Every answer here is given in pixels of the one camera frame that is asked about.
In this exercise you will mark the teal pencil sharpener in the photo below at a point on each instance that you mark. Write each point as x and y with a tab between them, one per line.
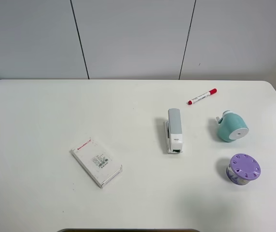
231	126

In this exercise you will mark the white grey stapler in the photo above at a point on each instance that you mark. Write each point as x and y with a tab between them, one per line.
173	130

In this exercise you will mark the white flat cardboard box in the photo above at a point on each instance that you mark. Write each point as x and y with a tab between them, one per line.
100	165

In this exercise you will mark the red white marker pen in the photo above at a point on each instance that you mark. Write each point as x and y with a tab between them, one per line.
202	96

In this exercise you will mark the purple lidded round container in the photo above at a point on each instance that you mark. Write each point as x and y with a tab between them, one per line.
242	169

